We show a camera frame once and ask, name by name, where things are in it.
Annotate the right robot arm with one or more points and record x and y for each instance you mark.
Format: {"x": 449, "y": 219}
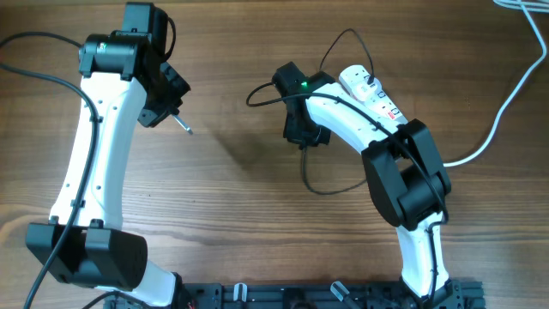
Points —
{"x": 404, "y": 172}

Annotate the white USB charger plug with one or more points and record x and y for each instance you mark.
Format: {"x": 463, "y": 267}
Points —
{"x": 362, "y": 91}

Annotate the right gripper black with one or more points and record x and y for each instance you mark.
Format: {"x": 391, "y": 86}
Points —
{"x": 291, "y": 131}

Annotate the Galaxy S25 smartphone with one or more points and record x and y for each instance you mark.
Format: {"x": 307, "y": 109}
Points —
{"x": 185, "y": 126}

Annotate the white power strip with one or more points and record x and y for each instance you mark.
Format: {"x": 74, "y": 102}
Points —
{"x": 380, "y": 103}

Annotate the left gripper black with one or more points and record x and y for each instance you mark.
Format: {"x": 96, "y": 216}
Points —
{"x": 180, "y": 87}

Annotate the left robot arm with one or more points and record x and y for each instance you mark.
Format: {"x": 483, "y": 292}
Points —
{"x": 126, "y": 80}

